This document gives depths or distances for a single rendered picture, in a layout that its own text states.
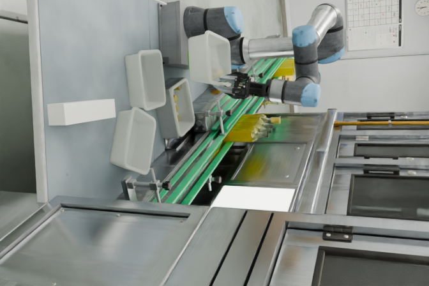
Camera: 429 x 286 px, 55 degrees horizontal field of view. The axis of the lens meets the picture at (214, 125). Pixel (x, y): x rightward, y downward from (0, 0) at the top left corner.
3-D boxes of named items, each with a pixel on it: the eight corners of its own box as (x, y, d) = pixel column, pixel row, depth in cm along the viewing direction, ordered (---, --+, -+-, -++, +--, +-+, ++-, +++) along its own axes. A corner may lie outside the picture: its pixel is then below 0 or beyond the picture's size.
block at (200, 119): (193, 132, 196) (207, 132, 194) (190, 113, 193) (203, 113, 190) (196, 129, 199) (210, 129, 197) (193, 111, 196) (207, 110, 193)
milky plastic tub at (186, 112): (162, 138, 181) (180, 138, 177) (152, 89, 173) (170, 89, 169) (179, 123, 195) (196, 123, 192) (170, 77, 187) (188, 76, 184)
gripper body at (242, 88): (232, 73, 134) (268, 78, 130) (240, 74, 142) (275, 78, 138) (229, 97, 135) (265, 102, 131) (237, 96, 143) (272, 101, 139)
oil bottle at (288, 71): (267, 76, 300) (306, 75, 289) (266, 69, 298) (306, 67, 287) (269, 75, 305) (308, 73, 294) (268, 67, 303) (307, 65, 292)
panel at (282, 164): (184, 251, 148) (278, 262, 136) (182, 244, 147) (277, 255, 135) (250, 143, 226) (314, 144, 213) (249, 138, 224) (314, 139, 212)
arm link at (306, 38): (345, -8, 164) (319, 30, 125) (345, 20, 169) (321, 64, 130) (315, -5, 169) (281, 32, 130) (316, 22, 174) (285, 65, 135)
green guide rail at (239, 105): (210, 130, 198) (226, 130, 195) (210, 128, 197) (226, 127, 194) (283, 47, 348) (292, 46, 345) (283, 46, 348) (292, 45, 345)
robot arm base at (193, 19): (182, 4, 176) (203, 2, 173) (196, 7, 190) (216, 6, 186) (184, 41, 179) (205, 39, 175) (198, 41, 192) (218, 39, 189)
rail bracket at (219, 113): (208, 136, 194) (233, 136, 190) (202, 102, 188) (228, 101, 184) (210, 133, 197) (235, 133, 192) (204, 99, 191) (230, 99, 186)
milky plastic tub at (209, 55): (182, 31, 136) (206, 28, 133) (208, 43, 157) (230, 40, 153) (184, 85, 136) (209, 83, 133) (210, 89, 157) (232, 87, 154)
